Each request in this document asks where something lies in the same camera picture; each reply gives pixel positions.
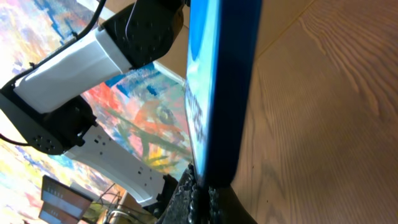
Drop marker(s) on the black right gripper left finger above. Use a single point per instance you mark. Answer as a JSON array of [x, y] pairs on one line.
[[182, 208]]

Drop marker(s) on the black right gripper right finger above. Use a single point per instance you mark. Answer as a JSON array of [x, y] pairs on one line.
[[224, 207]]

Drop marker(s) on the blue Samsung Galaxy smartphone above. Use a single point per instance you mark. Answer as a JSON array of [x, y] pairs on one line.
[[221, 47]]

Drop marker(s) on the colourful abstract painting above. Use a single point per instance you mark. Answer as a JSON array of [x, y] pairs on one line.
[[62, 54]]

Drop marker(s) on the dark monitor screens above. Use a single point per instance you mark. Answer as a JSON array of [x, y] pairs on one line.
[[61, 203]]

